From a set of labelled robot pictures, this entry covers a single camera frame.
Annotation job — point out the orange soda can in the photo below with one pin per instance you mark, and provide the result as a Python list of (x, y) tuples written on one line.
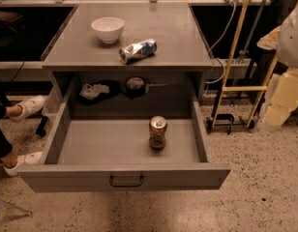
[(157, 130)]

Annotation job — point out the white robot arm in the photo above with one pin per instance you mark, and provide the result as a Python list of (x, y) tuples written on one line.
[(282, 97)]

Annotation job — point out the grey cabinet counter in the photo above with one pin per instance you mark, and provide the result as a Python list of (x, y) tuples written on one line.
[(77, 51)]

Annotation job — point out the crushed blue silver can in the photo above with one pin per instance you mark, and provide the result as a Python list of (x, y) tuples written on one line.
[(137, 51)]

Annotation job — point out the grey open drawer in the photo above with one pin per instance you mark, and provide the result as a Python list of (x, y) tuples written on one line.
[(82, 153)]

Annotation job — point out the black tape roll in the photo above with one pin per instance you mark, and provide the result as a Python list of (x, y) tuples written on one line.
[(135, 87)]

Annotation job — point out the white card pack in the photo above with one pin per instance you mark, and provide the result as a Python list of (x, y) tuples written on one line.
[(90, 92)]

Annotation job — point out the white ceramic bowl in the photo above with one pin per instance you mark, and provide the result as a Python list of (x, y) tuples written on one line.
[(108, 29)]

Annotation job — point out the upper white sneaker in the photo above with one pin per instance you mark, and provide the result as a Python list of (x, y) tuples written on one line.
[(27, 108)]

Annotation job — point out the white sneaker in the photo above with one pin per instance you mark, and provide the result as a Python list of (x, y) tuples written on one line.
[(27, 108), (28, 159)]

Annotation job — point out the lower white sneaker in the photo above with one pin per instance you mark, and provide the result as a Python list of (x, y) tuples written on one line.
[(28, 159)]

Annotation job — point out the black drawer handle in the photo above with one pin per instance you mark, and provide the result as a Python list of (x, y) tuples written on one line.
[(126, 182)]

